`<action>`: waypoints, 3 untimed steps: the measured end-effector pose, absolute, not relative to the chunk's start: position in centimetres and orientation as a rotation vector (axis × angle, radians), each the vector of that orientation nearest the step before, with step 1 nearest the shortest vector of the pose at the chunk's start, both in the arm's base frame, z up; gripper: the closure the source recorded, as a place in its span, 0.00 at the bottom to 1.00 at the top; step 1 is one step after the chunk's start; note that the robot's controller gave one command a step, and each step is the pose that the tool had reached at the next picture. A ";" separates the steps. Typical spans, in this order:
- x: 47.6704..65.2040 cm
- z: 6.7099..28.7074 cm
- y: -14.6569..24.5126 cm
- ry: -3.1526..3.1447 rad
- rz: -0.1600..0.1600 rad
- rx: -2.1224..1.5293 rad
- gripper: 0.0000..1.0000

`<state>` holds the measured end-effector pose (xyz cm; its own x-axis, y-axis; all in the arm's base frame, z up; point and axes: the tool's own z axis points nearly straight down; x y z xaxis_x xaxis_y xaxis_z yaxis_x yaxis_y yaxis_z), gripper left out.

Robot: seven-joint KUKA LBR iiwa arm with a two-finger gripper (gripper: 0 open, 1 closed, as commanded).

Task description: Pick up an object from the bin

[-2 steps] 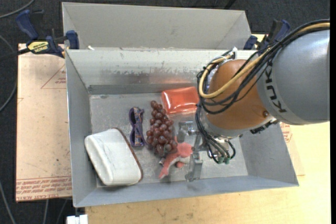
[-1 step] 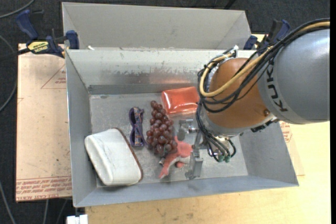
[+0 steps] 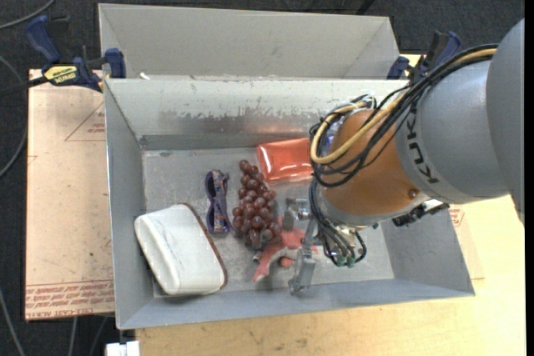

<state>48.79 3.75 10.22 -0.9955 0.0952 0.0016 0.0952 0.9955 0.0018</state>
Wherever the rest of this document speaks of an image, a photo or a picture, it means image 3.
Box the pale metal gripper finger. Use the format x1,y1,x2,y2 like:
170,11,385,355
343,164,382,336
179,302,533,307
283,198,312,232
288,244,318,297

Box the pink toy animal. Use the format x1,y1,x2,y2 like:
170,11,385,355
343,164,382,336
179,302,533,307
251,226,319,284

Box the red toy grape bunch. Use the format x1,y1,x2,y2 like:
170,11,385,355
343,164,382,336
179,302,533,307
231,159,285,251

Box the orange-red plastic packet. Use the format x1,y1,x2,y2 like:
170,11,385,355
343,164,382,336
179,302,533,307
255,137,315,183

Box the purple sunglasses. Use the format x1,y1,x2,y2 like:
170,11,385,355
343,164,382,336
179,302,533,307
204,169,233,236

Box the grey metal bin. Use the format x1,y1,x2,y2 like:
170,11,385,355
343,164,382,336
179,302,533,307
98,3,476,331

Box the white and brown toy bread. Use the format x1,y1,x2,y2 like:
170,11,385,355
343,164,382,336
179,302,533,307
133,202,229,297

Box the brown cardboard board, red print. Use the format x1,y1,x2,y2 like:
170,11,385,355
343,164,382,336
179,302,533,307
24,68,486,322

